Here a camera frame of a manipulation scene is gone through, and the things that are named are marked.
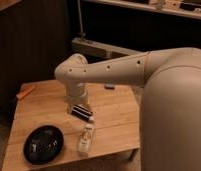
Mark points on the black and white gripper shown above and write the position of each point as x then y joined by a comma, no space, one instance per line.
82,113

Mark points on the black ceramic bowl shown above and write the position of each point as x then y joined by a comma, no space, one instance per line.
43,145

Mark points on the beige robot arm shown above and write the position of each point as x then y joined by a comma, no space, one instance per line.
170,109

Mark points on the small blue-grey box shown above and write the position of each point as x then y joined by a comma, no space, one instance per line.
109,86

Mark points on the orange marker pen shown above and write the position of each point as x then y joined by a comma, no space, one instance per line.
27,90

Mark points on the long beige case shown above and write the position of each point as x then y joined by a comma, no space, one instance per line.
101,50

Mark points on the vertical metal pole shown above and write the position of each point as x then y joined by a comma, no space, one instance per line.
81,33

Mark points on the wooden shelf board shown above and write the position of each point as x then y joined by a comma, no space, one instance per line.
170,7

